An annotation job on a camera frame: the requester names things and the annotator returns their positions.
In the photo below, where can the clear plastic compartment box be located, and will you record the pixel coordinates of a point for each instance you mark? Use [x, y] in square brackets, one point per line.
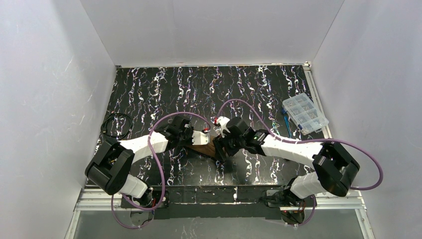
[304, 114]

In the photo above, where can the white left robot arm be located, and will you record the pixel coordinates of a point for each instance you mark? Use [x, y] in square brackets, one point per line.
[110, 167]

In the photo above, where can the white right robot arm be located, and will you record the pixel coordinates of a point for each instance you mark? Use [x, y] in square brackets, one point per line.
[334, 169]

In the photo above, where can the brown woven cloth napkin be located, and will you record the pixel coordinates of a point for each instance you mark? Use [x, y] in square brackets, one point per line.
[218, 151]

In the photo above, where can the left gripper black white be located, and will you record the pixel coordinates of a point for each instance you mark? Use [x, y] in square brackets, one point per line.
[190, 138]

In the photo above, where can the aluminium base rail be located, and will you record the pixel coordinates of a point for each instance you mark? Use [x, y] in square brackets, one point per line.
[246, 202]

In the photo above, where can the blue handled utensil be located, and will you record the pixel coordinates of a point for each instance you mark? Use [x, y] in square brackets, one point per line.
[286, 119]

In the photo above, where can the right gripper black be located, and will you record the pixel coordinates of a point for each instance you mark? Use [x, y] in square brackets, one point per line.
[219, 145]

